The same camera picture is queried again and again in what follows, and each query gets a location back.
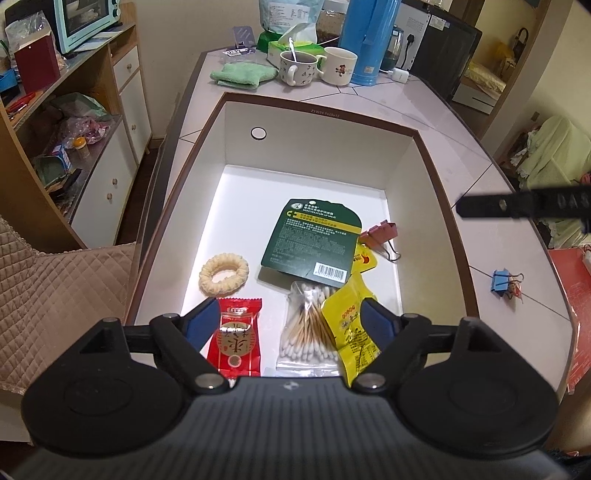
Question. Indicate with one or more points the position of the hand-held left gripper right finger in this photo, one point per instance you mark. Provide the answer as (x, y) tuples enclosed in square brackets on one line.
[(376, 321)]

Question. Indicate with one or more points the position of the green tissue box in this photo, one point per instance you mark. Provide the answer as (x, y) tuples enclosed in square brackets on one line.
[(300, 45)]

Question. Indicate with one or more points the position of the blue binder clip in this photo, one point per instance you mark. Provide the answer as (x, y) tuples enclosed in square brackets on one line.
[(501, 281)]

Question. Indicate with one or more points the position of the chair with pale green cloth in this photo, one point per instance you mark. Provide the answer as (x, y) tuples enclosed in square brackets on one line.
[(558, 152)]

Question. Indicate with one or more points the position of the bed with yellow bedding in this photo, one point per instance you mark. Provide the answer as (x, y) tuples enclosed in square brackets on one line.
[(480, 83)]

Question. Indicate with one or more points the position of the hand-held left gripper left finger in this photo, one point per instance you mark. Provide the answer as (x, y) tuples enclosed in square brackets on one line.
[(203, 321)]

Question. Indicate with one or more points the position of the purple phone stand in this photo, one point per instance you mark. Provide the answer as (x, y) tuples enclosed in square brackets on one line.
[(242, 41)]

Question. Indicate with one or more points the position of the brown binder clip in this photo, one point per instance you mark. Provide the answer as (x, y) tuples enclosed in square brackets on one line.
[(378, 233)]

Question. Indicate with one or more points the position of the white power adapter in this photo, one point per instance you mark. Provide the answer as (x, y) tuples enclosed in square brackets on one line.
[(401, 75)]

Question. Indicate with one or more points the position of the yellow snack packet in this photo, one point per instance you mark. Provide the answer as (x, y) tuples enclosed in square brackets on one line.
[(355, 332)]

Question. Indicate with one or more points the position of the white cardboard box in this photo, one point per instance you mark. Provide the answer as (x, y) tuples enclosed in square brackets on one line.
[(300, 161)]

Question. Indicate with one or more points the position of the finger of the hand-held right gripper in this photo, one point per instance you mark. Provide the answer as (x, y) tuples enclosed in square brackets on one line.
[(517, 203)]

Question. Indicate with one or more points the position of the dark glass kettle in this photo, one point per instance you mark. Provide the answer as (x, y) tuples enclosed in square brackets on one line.
[(395, 46)]

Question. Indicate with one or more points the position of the jar with orange lid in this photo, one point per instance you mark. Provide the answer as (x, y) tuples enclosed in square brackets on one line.
[(81, 150)]

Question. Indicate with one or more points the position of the dark tall appliance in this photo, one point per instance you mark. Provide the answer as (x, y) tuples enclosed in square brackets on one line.
[(445, 50)]

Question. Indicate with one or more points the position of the green card package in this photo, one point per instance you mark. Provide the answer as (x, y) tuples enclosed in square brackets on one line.
[(309, 240)]

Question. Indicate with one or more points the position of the white mug with figures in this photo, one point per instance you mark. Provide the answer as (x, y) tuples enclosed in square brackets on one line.
[(339, 67)]

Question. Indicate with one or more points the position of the quilted beige sofa cover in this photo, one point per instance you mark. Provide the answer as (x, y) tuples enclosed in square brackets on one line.
[(60, 300)]

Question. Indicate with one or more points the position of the bag of cotton swabs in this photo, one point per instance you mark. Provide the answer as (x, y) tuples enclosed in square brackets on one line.
[(307, 332)]

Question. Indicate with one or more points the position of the wooden cabinet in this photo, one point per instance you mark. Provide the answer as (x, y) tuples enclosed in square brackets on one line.
[(111, 184)]

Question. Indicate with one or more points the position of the teal toaster oven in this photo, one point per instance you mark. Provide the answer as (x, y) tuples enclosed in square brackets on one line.
[(87, 21)]

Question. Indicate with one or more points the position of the green folded cloth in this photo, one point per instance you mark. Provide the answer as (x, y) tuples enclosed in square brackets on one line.
[(240, 74)]

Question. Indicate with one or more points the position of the red snack packet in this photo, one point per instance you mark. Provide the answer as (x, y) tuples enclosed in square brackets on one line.
[(235, 337)]

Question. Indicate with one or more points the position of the blue and white carton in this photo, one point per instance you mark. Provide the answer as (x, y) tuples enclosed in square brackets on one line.
[(59, 156)]

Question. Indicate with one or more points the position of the pink plastic bag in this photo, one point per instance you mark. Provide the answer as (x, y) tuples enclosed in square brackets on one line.
[(85, 129)]

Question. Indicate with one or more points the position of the blue thermos flask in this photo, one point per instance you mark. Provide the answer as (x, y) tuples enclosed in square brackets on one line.
[(369, 41)]

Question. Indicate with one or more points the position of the jar of dark contents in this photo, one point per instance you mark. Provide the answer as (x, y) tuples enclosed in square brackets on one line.
[(330, 27)]

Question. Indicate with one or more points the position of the red carton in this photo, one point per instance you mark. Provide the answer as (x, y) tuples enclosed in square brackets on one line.
[(575, 323)]

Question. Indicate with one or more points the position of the white patterned mug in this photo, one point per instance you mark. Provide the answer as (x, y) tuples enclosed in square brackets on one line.
[(298, 71)]

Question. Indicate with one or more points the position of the dark red box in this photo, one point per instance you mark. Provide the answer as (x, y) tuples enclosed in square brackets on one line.
[(39, 64)]

